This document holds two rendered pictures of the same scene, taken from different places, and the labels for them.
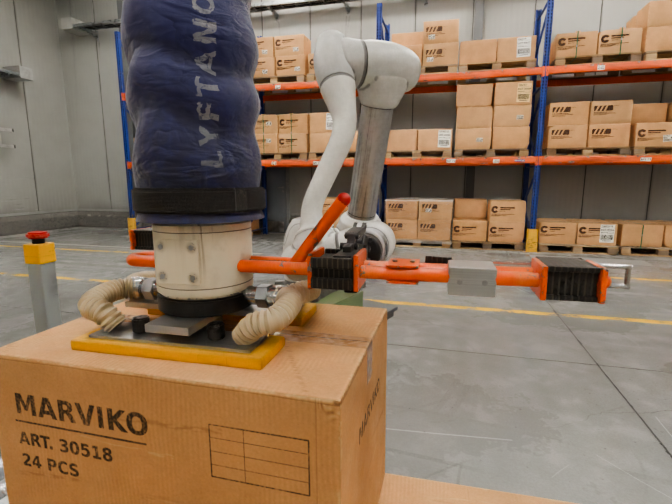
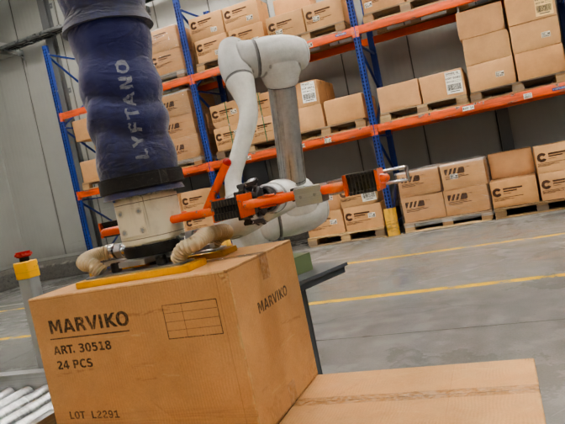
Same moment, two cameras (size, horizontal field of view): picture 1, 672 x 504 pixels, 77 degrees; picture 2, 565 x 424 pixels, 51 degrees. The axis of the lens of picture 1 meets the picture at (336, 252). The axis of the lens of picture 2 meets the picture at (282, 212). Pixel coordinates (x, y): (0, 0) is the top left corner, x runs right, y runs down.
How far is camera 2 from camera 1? 0.87 m
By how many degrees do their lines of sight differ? 10
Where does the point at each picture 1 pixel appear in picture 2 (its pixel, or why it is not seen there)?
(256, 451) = (190, 314)
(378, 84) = (273, 71)
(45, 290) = not seen: hidden behind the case
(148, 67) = (97, 109)
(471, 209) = (512, 164)
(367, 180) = (287, 150)
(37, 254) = (25, 270)
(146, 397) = (124, 299)
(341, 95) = (241, 87)
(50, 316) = not seen: hidden behind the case
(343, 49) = (238, 51)
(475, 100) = (483, 26)
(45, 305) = not seen: hidden behind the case
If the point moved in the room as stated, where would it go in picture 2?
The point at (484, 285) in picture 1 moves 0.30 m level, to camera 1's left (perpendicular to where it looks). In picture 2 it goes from (314, 195) to (193, 219)
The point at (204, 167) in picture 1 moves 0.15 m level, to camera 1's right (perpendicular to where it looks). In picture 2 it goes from (138, 160) to (194, 147)
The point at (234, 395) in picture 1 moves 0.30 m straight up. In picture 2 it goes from (172, 283) to (145, 156)
